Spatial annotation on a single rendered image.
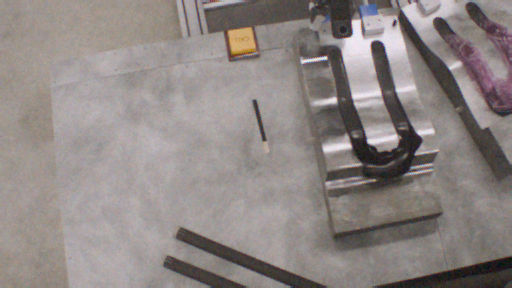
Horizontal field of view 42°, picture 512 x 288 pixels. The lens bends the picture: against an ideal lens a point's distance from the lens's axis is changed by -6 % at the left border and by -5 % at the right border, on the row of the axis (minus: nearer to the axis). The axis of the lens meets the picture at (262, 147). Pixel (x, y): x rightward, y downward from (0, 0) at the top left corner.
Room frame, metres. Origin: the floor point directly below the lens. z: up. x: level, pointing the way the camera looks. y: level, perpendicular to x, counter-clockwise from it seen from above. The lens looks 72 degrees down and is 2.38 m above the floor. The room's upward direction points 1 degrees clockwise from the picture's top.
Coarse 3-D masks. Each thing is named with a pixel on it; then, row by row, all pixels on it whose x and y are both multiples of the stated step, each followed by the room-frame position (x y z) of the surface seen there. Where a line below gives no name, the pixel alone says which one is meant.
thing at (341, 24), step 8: (328, 0) 0.77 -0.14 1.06; (336, 0) 0.77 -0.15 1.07; (344, 0) 0.77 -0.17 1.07; (336, 8) 0.75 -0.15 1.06; (344, 8) 0.75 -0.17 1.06; (336, 16) 0.74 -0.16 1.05; (344, 16) 0.74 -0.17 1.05; (336, 24) 0.72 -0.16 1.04; (344, 24) 0.72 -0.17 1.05; (352, 24) 0.73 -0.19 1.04; (336, 32) 0.71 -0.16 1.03; (344, 32) 0.71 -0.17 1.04; (352, 32) 0.71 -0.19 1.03
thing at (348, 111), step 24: (336, 48) 0.74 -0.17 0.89; (384, 48) 0.75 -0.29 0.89; (336, 72) 0.68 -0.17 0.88; (384, 72) 0.69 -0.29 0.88; (336, 96) 0.62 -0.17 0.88; (384, 96) 0.62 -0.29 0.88; (360, 120) 0.55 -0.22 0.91; (408, 120) 0.55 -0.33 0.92; (360, 144) 0.49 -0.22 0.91; (408, 144) 0.50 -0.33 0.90; (384, 168) 0.45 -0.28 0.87; (408, 168) 0.44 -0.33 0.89
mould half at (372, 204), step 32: (384, 32) 0.79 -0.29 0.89; (320, 64) 0.70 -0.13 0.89; (352, 64) 0.70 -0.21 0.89; (320, 96) 0.62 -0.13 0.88; (416, 96) 0.62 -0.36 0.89; (320, 128) 0.53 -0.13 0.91; (384, 128) 0.53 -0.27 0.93; (416, 128) 0.53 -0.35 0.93; (320, 160) 0.47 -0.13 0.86; (352, 160) 0.45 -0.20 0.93; (416, 160) 0.46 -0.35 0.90; (352, 192) 0.40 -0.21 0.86; (384, 192) 0.40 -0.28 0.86; (416, 192) 0.40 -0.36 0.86; (352, 224) 0.32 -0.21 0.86; (384, 224) 0.32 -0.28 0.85
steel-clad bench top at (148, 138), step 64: (64, 64) 0.73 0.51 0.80; (128, 64) 0.73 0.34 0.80; (192, 64) 0.73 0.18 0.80; (256, 64) 0.73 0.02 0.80; (64, 128) 0.55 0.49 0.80; (128, 128) 0.56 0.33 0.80; (192, 128) 0.56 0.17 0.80; (256, 128) 0.56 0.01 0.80; (448, 128) 0.58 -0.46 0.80; (64, 192) 0.39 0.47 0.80; (128, 192) 0.40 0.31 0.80; (192, 192) 0.40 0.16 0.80; (256, 192) 0.41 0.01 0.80; (320, 192) 0.41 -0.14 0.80; (448, 192) 0.41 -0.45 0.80; (128, 256) 0.24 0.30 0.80; (192, 256) 0.25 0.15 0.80; (256, 256) 0.25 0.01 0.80; (320, 256) 0.26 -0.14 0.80; (384, 256) 0.26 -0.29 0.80; (448, 256) 0.26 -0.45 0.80
